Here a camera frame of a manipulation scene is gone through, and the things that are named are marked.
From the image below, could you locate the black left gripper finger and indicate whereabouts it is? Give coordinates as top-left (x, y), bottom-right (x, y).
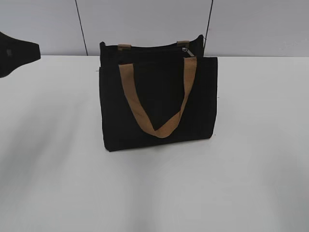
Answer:
top-left (0, 32), bottom-right (41, 78)

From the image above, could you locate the black tote bag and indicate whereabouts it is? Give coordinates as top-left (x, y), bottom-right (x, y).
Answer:
top-left (99, 35), bottom-right (218, 151)

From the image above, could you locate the silver zipper pull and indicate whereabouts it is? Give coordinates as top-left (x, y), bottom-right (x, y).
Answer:
top-left (182, 47), bottom-right (195, 58)

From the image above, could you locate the tan front bag handle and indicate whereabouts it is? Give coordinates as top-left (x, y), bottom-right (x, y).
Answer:
top-left (119, 57), bottom-right (197, 138)

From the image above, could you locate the tan bag handle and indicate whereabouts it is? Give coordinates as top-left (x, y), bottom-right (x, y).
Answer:
top-left (119, 57), bottom-right (197, 138)
top-left (117, 41), bottom-right (190, 50)

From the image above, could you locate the tan rear bag handle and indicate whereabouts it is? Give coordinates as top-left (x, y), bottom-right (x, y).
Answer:
top-left (117, 41), bottom-right (190, 50)

